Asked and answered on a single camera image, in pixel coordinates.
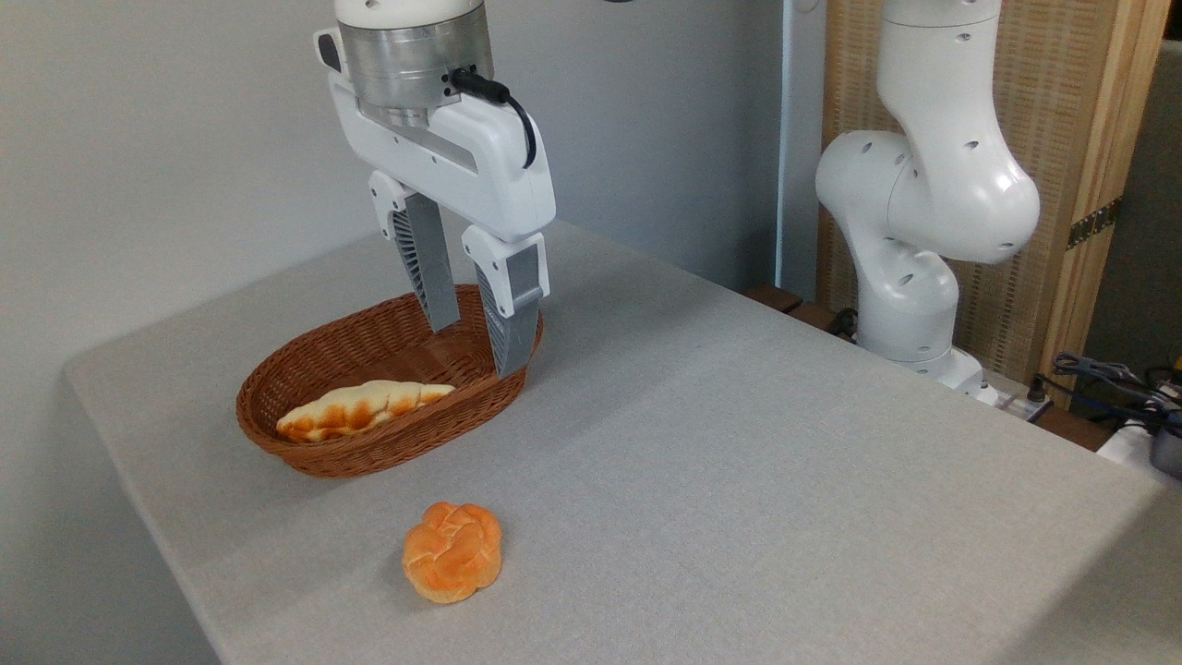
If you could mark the grey tablecloth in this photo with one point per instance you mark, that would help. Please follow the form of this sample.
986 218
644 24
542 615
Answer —
739 480

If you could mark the long toasted bread loaf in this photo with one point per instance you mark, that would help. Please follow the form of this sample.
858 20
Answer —
360 406

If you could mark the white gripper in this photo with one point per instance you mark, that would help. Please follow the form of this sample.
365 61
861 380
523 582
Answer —
480 175

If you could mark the wooden woven folding screen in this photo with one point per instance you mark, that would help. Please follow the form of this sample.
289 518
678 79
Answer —
1062 92

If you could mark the white vertical pipe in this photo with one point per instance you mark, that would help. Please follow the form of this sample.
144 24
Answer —
787 139

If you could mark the brown wicker basket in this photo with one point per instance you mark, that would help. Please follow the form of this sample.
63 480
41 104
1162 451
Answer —
369 454

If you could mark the round braided orange bread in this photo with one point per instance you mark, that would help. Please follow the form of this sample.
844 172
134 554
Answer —
452 554

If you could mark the black power plug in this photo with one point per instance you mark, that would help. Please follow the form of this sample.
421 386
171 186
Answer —
1037 388

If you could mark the black screen hinge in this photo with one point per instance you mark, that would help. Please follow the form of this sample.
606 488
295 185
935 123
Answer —
1094 223

